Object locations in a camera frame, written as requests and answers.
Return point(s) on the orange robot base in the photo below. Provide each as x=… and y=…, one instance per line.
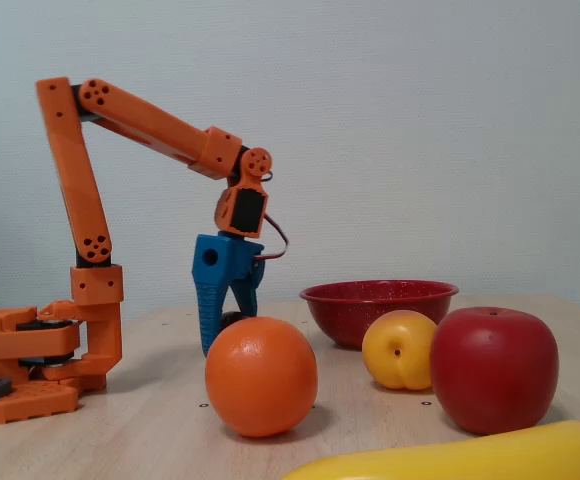
x=25, y=400

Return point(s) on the yellow banana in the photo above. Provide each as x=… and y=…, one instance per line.
x=470, y=457

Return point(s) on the red apple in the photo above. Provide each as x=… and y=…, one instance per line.
x=495, y=375

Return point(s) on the orange fruit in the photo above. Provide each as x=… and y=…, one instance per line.
x=260, y=380

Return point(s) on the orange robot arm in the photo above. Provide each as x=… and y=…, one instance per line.
x=75, y=165

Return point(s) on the dark purple plum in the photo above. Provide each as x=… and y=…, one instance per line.
x=232, y=318

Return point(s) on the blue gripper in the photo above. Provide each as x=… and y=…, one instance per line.
x=226, y=261

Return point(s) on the red speckled bowl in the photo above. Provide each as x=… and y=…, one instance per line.
x=350, y=315

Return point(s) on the yellow orange peach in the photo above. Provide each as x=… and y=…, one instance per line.
x=395, y=355

